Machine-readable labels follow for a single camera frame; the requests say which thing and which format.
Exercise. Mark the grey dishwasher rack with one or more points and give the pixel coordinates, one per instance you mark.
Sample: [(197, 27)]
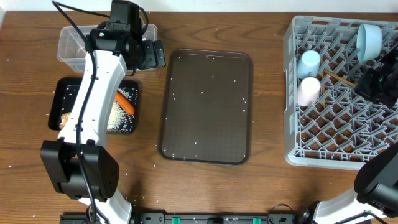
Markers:
[(351, 130)]

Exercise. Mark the brown food scrap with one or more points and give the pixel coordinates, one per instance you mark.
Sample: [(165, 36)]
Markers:
[(64, 119)]

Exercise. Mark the white paper cup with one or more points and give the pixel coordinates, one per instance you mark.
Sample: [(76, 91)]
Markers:
[(308, 91)]

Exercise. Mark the pile of white rice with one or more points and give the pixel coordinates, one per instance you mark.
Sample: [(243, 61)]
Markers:
[(120, 122)]

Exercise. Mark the brown serving tray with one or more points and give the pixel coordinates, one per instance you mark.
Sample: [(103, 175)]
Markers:
[(207, 107)]

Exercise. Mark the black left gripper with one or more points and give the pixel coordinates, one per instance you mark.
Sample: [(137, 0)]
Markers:
[(153, 59)]

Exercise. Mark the clear plastic container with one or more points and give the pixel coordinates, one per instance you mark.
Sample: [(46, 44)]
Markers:
[(71, 47)]

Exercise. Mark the wooden chopstick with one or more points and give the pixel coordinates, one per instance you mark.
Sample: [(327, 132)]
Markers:
[(340, 78), (323, 89)]

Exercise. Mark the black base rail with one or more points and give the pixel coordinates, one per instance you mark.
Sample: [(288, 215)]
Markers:
[(160, 218)]

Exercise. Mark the light blue cup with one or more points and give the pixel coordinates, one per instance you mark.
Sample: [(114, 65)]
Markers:
[(308, 65)]

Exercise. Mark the black waste tray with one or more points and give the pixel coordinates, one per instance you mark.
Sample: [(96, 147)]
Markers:
[(65, 96)]

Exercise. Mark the light blue bowl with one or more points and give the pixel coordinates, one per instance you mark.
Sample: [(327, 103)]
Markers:
[(369, 42)]

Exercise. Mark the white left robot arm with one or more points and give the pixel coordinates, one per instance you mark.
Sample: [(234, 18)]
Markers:
[(78, 163)]

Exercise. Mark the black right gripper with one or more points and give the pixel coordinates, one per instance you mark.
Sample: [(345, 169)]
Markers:
[(365, 87)]

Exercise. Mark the orange carrot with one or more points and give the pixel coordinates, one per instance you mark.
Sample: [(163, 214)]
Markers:
[(124, 104)]

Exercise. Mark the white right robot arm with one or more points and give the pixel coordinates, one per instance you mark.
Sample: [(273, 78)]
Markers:
[(375, 186)]

